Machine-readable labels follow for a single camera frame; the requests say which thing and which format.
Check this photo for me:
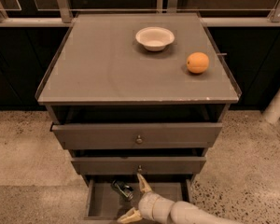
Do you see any grey drawer cabinet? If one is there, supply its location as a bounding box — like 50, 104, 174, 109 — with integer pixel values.
35, 12, 243, 224

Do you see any white paper bowl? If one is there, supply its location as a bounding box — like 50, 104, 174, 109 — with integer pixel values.
135, 27, 175, 51

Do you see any grey drawer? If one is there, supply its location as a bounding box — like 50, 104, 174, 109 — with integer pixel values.
84, 175, 192, 224
52, 122, 222, 150
72, 157, 206, 175

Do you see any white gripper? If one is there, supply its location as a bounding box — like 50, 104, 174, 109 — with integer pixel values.
118, 174, 175, 224

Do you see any top drawer brass knob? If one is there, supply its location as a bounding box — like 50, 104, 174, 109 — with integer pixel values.
135, 135, 143, 144

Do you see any orange fruit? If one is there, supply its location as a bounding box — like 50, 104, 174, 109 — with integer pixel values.
187, 52, 209, 74

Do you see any metal railing frame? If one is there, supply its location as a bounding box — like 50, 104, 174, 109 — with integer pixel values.
0, 0, 280, 27

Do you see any top grey drawer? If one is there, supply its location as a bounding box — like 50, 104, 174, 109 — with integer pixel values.
52, 122, 222, 150

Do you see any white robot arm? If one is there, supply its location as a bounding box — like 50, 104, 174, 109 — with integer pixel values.
118, 89, 280, 224

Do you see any middle grey drawer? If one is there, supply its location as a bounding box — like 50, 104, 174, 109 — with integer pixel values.
72, 157, 206, 175

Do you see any crushed green can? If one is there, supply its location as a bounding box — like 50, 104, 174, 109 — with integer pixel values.
111, 180, 133, 202

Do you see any bottom grey drawer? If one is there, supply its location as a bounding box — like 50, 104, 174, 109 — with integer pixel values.
84, 175, 192, 224

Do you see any middle drawer brass knob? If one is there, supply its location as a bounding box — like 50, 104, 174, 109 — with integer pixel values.
137, 165, 144, 173

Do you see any drawer brass knob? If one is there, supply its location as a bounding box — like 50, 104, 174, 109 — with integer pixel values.
137, 165, 144, 173
135, 135, 143, 144

